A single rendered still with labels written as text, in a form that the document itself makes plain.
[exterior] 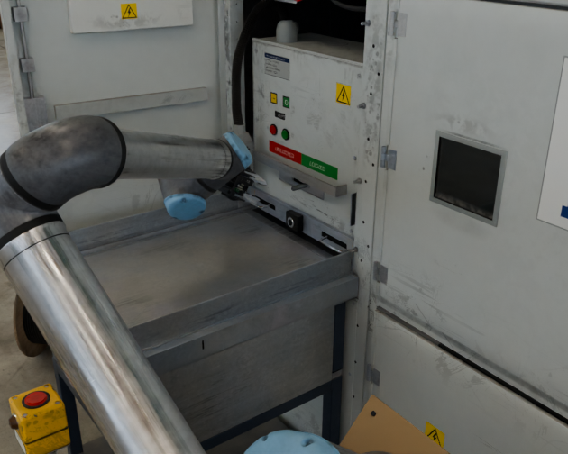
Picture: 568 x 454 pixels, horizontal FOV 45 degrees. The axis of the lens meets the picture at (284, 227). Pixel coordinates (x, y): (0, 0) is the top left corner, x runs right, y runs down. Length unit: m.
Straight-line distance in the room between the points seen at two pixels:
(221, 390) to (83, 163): 0.84
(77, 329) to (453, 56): 0.88
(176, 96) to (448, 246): 0.99
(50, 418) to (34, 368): 1.72
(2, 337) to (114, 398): 2.33
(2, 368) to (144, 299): 1.46
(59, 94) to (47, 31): 0.17
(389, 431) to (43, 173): 0.68
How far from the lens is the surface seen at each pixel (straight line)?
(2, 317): 3.49
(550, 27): 1.30
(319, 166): 1.90
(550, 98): 1.31
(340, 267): 1.80
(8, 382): 3.04
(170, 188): 1.58
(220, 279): 1.81
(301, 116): 1.93
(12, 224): 1.08
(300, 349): 1.82
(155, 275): 1.85
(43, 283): 1.05
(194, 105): 2.16
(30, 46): 1.99
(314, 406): 2.22
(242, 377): 1.74
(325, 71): 1.83
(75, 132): 1.06
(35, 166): 1.04
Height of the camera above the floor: 1.71
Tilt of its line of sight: 24 degrees down
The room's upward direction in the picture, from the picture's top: straight up
